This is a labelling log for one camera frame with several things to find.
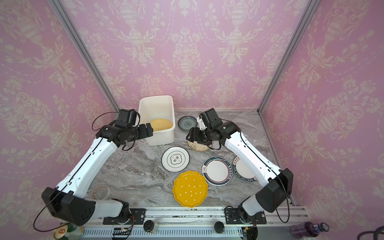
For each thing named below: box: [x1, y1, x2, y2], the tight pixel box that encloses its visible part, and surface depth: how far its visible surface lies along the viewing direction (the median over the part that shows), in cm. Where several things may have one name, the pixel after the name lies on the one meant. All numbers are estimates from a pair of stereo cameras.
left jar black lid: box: [143, 220, 155, 233], surface depth 65 cm
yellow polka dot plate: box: [172, 170, 208, 208], surface depth 84 cm
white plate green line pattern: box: [161, 146, 190, 173], surface depth 96 cm
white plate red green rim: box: [202, 156, 233, 186], surface depth 90 cm
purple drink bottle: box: [291, 221, 330, 238], surface depth 60 cm
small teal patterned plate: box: [177, 115, 198, 131], surface depth 115 cm
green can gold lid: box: [53, 223, 84, 240], surface depth 64 cm
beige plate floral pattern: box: [187, 140, 214, 152], surface depth 102 cm
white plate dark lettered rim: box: [232, 155, 258, 182], surface depth 89 cm
